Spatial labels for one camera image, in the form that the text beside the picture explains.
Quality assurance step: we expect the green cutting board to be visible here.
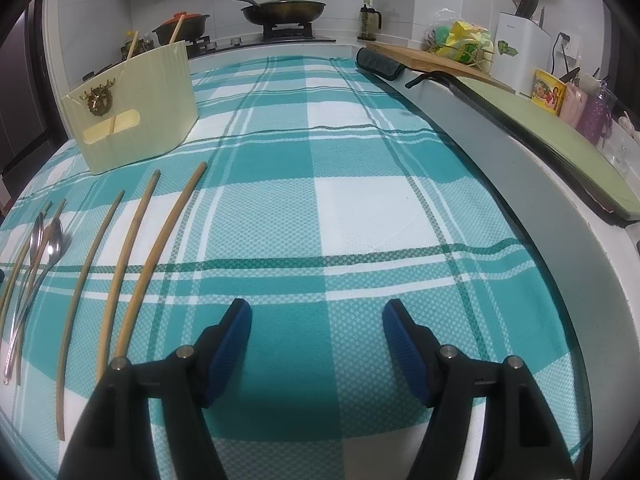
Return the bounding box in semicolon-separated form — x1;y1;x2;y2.
445;72;640;221

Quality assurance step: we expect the metal spoon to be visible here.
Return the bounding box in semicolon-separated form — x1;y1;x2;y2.
2;216;66;386
2;211;46;386

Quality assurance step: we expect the white wall outlet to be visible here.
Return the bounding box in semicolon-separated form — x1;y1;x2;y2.
557;31;584;57

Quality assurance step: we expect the cream utensil holder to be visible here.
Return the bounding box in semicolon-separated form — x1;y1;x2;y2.
61;41;199;176

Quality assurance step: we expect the clear plastic bag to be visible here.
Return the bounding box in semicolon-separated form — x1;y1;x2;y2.
425;7;496;68

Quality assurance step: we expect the glass wok lid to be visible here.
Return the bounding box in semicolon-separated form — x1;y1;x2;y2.
245;0;325;11

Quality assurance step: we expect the gold wire rack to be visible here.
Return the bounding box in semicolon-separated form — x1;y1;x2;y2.
430;45;496;69

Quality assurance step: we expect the black wok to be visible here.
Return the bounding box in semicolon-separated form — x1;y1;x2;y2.
216;0;327;27

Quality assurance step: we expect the black power cable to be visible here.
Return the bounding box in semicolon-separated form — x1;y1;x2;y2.
550;35;572;82

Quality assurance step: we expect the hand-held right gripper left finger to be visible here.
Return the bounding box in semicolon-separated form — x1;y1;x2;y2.
57;298;253;480

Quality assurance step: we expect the orange pot lid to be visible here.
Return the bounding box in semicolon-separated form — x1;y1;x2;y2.
159;10;206;26

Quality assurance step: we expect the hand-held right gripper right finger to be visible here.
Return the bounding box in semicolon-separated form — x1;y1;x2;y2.
381;298;581;480

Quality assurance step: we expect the black gas cooktop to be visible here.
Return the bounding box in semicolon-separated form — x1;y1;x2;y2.
187;25;337;54

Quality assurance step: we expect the dark glass oil jar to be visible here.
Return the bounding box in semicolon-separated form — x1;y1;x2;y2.
359;0;383;41

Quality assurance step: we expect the purple bottle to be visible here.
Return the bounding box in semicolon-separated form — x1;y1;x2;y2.
577;85;613;143

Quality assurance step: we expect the wooden cutting board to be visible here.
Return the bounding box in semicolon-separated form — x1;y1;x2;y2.
370;42;516;93

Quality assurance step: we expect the black clay pot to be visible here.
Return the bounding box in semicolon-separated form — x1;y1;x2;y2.
152;14;211;45

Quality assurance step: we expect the yellow printed tin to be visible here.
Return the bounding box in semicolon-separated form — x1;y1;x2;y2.
531;68;568;111

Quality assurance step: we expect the black padded mat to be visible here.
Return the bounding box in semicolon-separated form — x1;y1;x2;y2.
356;46;426;82

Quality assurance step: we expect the pink cup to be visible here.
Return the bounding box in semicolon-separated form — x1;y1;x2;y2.
560;85;593;126

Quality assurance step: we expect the white knife holder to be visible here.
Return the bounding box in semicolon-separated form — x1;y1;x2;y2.
495;10;553;98

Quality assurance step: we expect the teal plaid cloth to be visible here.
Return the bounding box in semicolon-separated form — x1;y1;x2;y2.
0;55;593;480

